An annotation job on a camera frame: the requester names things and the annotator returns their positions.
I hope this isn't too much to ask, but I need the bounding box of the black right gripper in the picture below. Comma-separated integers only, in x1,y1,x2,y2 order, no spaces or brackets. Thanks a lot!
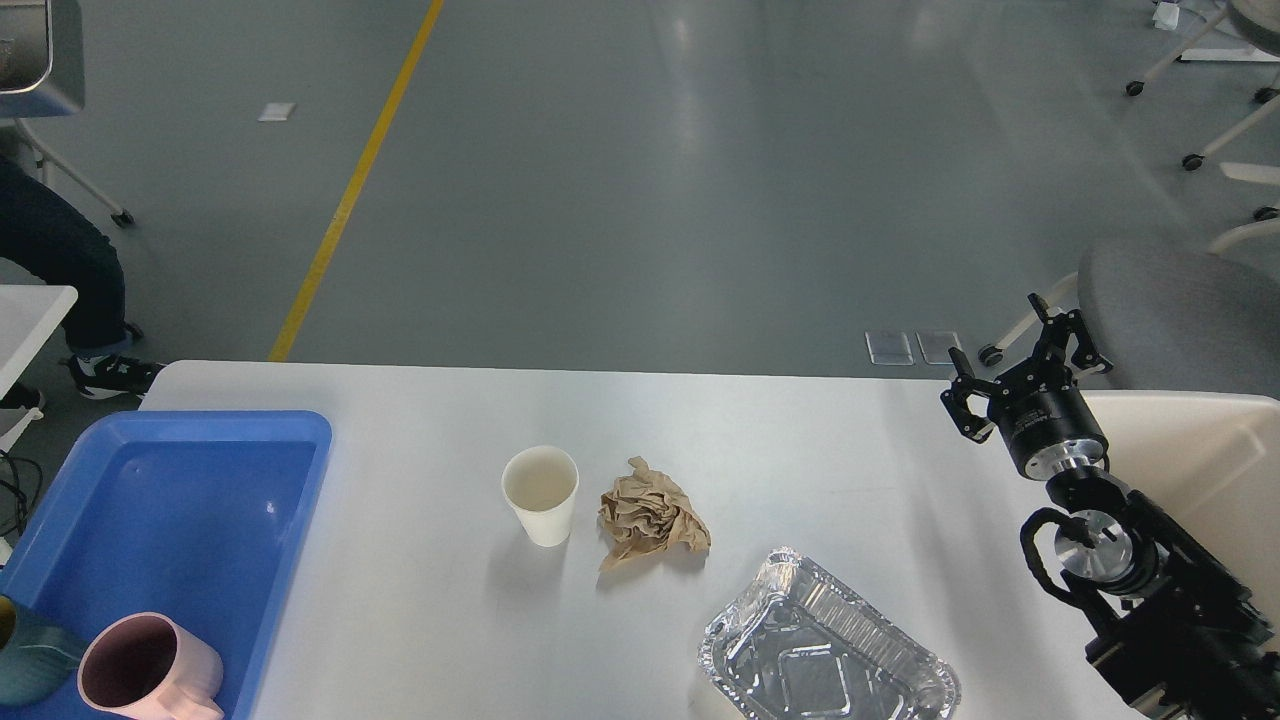
940,293,1115,482

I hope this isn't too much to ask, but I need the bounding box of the pink mug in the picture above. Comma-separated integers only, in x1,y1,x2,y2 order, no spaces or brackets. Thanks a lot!
76,611,227,719

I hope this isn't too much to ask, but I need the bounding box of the square stainless steel dish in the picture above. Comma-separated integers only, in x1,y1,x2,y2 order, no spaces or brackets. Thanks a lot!
1,1,84,119

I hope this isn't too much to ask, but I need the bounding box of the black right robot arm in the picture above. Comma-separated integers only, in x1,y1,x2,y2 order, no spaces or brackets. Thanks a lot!
940,293,1279,719

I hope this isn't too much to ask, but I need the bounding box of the right floor socket plate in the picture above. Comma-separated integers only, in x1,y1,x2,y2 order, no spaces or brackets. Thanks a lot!
915,331,964,366

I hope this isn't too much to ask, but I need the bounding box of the floor socket plate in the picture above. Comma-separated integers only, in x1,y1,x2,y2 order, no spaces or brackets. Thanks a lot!
864,331,915,366
915,331,964,366

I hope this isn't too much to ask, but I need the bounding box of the left floor socket plate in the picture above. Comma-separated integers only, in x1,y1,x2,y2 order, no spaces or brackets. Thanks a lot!
864,331,915,366

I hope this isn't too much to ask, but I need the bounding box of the grey office chair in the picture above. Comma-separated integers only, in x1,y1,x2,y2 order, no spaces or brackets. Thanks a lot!
1039,240,1279,398

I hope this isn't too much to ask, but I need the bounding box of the beige plastic bin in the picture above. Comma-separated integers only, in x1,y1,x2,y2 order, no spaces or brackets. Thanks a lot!
1084,391,1279,623

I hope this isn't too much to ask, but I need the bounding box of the white chair legs background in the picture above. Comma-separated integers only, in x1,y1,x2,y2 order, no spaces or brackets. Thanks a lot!
1125,0,1280,256

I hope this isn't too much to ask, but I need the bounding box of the aluminium foil tray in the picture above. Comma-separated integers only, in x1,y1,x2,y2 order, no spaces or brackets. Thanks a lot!
698,547,961,719

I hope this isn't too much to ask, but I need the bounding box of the crumpled brown paper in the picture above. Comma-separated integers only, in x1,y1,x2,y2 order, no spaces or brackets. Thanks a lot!
596,456,712,573

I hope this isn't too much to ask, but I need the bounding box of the white paper cup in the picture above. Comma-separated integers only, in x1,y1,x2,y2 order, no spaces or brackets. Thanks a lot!
500,445,580,548

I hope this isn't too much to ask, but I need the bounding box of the blue plastic tray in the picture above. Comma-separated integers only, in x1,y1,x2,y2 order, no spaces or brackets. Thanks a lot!
3,410,332,719

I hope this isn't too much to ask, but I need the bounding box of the seated person in jeans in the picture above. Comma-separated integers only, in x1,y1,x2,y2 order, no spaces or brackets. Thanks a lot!
1,159,164,400

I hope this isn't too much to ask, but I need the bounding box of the white side table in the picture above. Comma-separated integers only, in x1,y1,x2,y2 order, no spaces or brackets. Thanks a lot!
1,283,78,395

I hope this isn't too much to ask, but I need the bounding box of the teal ceramic mug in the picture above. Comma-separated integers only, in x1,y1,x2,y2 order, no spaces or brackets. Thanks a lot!
1,596,88,708

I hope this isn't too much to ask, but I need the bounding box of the black cable at left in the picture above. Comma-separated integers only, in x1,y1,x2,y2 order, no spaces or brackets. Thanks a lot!
0,452,44,546

